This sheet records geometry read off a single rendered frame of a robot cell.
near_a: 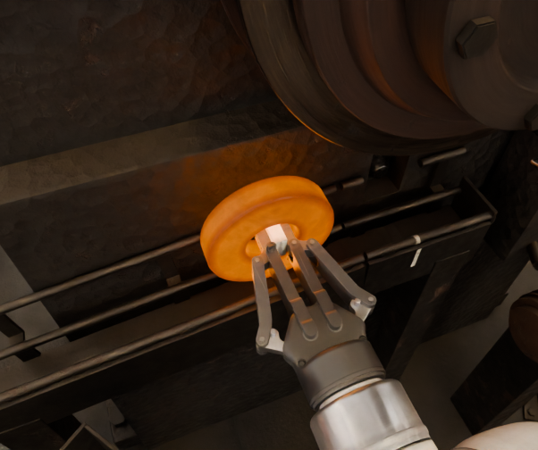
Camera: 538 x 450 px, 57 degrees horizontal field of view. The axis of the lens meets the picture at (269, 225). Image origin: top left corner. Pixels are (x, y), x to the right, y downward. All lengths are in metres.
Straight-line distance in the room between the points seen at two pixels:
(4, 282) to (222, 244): 1.19
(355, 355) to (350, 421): 0.06
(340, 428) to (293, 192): 0.23
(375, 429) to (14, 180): 0.41
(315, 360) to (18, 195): 0.33
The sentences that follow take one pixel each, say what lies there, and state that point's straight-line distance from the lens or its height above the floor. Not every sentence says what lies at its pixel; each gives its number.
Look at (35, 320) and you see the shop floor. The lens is 1.54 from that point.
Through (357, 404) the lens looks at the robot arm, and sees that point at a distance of 0.43.
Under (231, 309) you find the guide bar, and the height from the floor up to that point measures 0.70.
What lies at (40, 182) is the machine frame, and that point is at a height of 0.87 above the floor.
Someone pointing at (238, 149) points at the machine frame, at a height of 0.86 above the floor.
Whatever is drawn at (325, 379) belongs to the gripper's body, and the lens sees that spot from 0.44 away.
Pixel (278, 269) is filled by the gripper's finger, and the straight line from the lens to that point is 0.51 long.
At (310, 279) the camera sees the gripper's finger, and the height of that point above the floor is 0.81.
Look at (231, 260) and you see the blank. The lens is 0.56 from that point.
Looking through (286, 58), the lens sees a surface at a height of 1.03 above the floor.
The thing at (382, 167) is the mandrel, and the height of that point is 0.75.
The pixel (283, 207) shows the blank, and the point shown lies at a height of 0.85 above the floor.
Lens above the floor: 1.24
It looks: 51 degrees down
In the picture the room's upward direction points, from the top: straight up
